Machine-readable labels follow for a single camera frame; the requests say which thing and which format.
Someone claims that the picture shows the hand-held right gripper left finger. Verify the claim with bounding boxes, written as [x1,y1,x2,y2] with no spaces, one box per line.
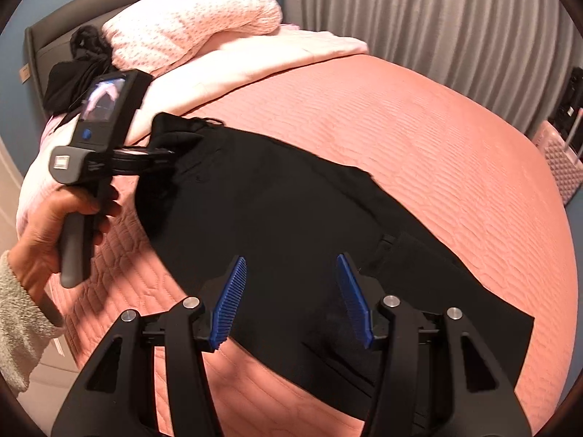
[50,256,248,437]

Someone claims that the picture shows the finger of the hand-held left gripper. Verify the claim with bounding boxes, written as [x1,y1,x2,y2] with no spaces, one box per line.
[111,146,176,176]

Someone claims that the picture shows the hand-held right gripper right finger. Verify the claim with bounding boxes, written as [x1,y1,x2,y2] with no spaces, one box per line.
[336,253,533,437]

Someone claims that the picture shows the black pants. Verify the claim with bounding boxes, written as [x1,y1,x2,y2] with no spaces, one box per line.
[135,111,536,424]

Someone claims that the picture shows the person's left forearm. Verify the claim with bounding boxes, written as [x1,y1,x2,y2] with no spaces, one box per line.
[0,249,64,397]

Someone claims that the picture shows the person's left hand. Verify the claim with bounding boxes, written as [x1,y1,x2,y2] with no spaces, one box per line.
[9,186,121,327]

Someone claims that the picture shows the black crumpled cloth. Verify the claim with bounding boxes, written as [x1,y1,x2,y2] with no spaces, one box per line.
[43,25,114,117]

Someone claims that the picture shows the grey bed headboard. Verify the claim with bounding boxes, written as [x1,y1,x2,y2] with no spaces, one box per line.
[24,0,253,119]

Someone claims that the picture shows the pale pink blanket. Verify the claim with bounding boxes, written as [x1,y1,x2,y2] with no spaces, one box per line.
[16,25,369,233]

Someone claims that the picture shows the pink floral pillow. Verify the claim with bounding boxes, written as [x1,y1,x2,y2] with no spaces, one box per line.
[101,0,282,76]

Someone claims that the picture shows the pink quilted bed cover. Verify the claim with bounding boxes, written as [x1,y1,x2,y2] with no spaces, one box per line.
[59,55,579,437]

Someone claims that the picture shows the pink suitcase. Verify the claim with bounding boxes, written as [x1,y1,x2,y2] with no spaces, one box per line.
[531,109,583,210]

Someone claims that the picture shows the grey pleated curtain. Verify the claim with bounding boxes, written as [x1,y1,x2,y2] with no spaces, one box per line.
[282,0,579,133]

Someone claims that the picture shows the black suitcase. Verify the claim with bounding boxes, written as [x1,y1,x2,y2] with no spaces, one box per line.
[549,67,583,123]

